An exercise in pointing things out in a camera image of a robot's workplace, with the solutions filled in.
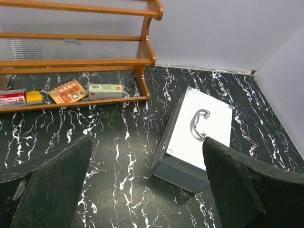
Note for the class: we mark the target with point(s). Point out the orange patterned box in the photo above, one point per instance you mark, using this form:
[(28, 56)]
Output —
[(69, 92)]

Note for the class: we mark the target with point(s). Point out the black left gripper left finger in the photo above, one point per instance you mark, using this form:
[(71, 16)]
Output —
[(44, 192)]

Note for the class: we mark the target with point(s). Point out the orange wooden shelf rack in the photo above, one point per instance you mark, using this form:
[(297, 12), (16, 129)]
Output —
[(65, 53)]

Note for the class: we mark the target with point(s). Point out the red white medicine box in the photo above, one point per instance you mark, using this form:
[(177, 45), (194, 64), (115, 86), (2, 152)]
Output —
[(13, 98)]

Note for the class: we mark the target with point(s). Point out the yellow small box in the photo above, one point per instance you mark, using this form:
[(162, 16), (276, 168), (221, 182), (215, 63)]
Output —
[(34, 98)]

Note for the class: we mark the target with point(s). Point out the white green medicine box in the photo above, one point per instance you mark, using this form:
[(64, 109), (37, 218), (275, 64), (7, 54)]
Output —
[(104, 91)]

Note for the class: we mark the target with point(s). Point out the grey storage box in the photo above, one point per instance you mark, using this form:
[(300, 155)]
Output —
[(179, 159)]

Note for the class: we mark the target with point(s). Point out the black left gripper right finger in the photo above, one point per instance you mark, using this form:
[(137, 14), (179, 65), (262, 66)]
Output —
[(249, 193)]

